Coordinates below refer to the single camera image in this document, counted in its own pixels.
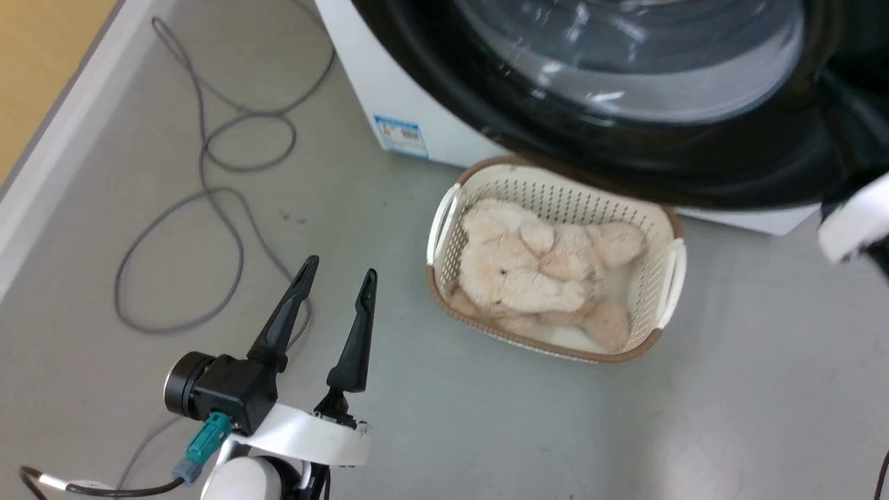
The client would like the white washing machine body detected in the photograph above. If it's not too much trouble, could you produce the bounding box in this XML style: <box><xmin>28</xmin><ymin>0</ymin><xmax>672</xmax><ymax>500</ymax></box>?
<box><xmin>315</xmin><ymin>0</ymin><xmax>822</xmax><ymax>237</ymax></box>

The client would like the white laundry basket brown rim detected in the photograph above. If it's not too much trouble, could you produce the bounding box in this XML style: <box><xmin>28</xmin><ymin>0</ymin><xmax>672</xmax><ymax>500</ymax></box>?
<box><xmin>426</xmin><ymin>156</ymin><xmax>688</xmax><ymax>365</ymax></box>

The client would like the black round washing machine door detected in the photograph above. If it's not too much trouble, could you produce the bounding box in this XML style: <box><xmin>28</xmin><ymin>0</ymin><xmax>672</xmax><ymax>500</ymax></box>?
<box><xmin>351</xmin><ymin>0</ymin><xmax>889</xmax><ymax>210</ymax></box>

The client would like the grey floor cable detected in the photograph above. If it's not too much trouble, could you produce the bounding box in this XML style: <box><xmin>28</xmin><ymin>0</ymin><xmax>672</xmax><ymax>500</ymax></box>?
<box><xmin>113</xmin><ymin>0</ymin><xmax>338</xmax><ymax>335</ymax></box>

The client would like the black cable teal connector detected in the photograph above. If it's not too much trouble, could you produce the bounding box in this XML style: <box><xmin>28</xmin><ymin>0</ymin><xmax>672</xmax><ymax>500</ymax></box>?
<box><xmin>19</xmin><ymin>411</ymin><xmax>234</xmax><ymax>499</ymax></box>

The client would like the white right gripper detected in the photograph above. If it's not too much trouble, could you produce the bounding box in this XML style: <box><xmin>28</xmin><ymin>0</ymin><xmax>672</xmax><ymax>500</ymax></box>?
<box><xmin>817</xmin><ymin>172</ymin><xmax>889</xmax><ymax>265</ymax></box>

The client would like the blue energy label sticker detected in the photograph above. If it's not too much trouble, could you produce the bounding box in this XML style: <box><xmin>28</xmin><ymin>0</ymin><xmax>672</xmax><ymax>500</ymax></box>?
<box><xmin>373</xmin><ymin>114</ymin><xmax>430</xmax><ymax>160</ymax></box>

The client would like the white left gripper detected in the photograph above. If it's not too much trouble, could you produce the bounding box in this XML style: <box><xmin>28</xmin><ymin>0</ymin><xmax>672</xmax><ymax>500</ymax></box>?
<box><xmin>228</xmin><ymin>255</ymin><xmax>379</xmax><ymax>468</ymax></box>

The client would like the beige plush teddy bear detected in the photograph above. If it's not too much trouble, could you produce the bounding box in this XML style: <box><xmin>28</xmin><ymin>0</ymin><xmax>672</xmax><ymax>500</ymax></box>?
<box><xmin>447</xmin><ymin>199</ymin><xmax>647</xmax><ymax>354</ymax></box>

